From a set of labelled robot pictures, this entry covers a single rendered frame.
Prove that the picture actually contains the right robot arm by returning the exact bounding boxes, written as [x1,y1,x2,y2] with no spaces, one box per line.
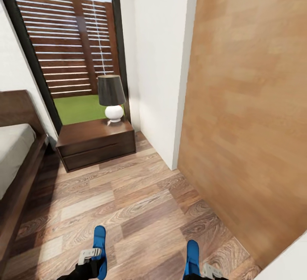
[183,263,228,280]

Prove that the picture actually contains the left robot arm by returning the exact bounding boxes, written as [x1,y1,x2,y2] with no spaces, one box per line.
[57,248,106,280]

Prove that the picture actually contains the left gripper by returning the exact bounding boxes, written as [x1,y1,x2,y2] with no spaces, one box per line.
[74,256,106,280]

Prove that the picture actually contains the sandal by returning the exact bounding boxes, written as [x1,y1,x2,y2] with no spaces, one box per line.
[90,225,107,280]
[183,240,200,277]

